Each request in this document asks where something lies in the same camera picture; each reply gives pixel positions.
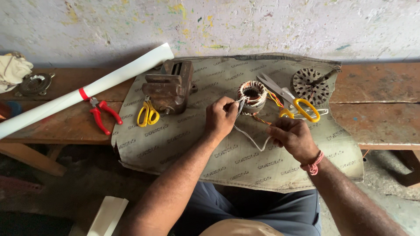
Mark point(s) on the person's left hand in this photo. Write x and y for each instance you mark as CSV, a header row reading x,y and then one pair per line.
x,y
219,118

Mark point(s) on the person's right hand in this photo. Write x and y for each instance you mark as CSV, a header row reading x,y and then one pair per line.
x,y
293,136

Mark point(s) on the person's right fingers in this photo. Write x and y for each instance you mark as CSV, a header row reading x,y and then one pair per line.
x,y
277,131

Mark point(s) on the white lacing thread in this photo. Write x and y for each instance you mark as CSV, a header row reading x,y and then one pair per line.
x,y
250,137

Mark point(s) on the copper wound motor stator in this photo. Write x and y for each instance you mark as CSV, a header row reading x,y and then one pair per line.
x,y
252,95

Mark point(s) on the pink thread wristband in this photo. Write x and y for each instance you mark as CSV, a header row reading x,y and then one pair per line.
x,y
313,165

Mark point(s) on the round perforated metal rotor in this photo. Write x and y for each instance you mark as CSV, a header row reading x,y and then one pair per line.
x,y
310,86

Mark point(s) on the person's grey trousers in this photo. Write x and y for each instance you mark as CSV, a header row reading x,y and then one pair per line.
x,y
262,209

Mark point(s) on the printed grey mat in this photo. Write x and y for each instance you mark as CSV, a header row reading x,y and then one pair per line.
x,y
197,147

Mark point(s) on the wooden workbench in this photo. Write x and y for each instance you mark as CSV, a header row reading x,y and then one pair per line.
x,y
377,108

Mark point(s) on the rusty brown bench vise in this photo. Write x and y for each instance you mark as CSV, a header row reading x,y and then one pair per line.
x,y
169,87

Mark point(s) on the white folded paper piece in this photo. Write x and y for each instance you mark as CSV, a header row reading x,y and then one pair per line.
x,y
107,217

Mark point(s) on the white rolled paper sheet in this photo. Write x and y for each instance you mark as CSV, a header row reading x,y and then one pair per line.
x,y
88,88

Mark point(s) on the round metal motor cover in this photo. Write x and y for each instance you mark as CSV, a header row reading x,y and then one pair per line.
x,y
34,84

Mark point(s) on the blue round object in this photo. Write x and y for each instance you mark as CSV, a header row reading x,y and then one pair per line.
x,y
13,108

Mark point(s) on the crumpled white cloth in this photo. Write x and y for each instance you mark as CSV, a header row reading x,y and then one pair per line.
x,y
12,71

